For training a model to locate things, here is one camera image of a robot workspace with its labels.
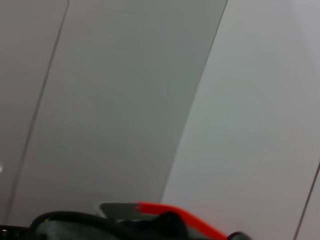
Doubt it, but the orange plastic bar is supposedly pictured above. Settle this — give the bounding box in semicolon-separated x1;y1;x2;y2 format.
134;201;232;240

